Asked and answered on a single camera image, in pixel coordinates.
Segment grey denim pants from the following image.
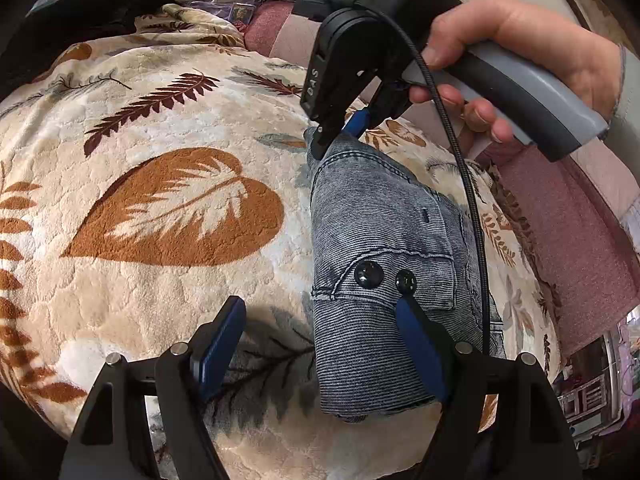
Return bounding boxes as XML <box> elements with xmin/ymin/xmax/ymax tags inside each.
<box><xmin>308</xmin><ymin>136</ymin><xmax>483</xmax><ymax>422</ymax></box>

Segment leaf pattern fleece blanket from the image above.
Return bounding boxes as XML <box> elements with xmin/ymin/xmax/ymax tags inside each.
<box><xmin>0</xmin><ymin>1</ymin><xmax>561</xmax><ymax>480</ymax></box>

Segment purple patterned item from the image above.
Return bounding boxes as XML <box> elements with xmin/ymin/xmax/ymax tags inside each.
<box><xmin>189</xmin><ymin>0</ymin><xmax>256</xmax><ymax>25</ymax></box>

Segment brown fringed sofa cover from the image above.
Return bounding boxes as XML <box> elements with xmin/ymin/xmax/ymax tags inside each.
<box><xmin>487</xmin><ymin>162</ymin><xmax>561</xmax><ymax>316</ymax></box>

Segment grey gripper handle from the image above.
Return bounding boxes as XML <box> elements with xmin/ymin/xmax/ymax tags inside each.
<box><xmin>432</xmin><ymin>41</ymin><xmax>608</xmax><ymax>162</ymax></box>

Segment black cable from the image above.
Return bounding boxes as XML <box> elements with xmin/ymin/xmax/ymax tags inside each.
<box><xmin>344</xmin><ymin>0</ymin><xmax>494</xmax><ymax>356</ymax></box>

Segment black jacket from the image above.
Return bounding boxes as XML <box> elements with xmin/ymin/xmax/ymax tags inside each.
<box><xmin>1</xmin><ymin>0</ymin><xmax>174</xmax><ymax>98</ymax></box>

